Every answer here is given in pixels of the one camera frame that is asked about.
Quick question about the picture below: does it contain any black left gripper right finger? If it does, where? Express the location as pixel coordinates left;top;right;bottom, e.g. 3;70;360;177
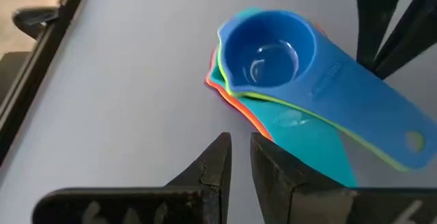
251;131;437;224

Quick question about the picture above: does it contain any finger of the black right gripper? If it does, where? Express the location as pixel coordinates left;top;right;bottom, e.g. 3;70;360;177
353;0;412;70
373;0;437;80

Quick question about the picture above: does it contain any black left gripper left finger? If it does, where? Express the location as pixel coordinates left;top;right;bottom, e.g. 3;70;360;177
32;131;232;224

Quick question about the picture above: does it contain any teal measuring cup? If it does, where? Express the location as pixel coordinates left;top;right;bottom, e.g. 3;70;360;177
208;7;358;188

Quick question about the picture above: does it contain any orange measuring cup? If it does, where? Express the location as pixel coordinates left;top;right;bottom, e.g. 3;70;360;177
205;48;274;142

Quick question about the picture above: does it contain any blue measuring cup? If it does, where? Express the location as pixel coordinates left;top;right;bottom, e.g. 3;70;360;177
217;9;437;172

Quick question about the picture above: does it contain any green measuring cup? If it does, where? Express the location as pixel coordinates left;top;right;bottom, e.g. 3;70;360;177
216;22;426;173

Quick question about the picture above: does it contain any black table edge frame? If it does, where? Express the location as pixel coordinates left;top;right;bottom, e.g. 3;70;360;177
0;0;92;165

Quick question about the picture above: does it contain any black bracket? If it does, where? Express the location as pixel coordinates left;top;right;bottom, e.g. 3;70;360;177
12;7;61;40

